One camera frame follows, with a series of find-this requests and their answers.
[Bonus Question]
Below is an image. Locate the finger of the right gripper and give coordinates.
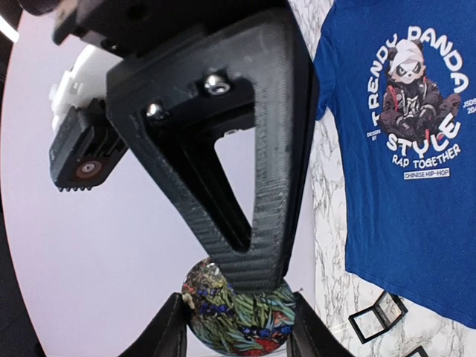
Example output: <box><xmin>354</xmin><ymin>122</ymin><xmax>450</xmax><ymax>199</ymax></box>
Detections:
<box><xmin>106</xmin><ymin>10</ymin><xmax>298</xmax><ymax>293</ymax></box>
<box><xmin>280</xmin><ymin>19</ymin><xmax>319</xmax><ymax>277</ymax></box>

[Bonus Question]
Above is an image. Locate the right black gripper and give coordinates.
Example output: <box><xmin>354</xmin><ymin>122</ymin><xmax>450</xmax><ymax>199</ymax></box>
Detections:
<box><xmin>52</xmin><ymin>1</ymin><xmax>290</xmax><ymax>58</ymax></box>

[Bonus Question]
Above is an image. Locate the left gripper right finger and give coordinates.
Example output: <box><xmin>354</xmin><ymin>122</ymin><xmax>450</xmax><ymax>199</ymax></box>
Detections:
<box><xmin>286</xmin><ymin>292</ymin><xmax>353</xmax><ymax>357</ymax></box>

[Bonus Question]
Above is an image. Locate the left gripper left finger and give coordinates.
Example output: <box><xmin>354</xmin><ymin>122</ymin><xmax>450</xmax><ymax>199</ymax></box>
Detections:
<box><xmin>119</xmin><ymin>292</ymin><xmax>187</xmax><ymax>357</ymax></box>

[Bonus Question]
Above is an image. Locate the round floral brooch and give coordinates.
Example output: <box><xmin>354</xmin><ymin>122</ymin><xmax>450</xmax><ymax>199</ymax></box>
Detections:
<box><xmin>181</xmin><ymin>258</ymin><xmax>296</xmax><ymax>356</ymax></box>

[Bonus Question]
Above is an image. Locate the blue panda t-shirt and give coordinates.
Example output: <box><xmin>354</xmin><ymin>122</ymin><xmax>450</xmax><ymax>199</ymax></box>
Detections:
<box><xmin>314</xmin><ymin>1</ymin><xmax>475</xmax><ymax>328</ymax></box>

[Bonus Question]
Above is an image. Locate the black display box with brooch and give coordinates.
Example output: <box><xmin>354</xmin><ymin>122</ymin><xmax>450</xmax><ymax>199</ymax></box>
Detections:
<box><xmin>348</xmin><ymin>291</ymin><xmax>408</xmax><ymax>344</ymax></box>

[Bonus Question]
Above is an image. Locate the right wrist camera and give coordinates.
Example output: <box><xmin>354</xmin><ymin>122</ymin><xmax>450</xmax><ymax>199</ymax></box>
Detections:
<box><xmin>48</xmin><ymin>45</ymin><xmax>128</xmax><ymax>192</ymax></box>

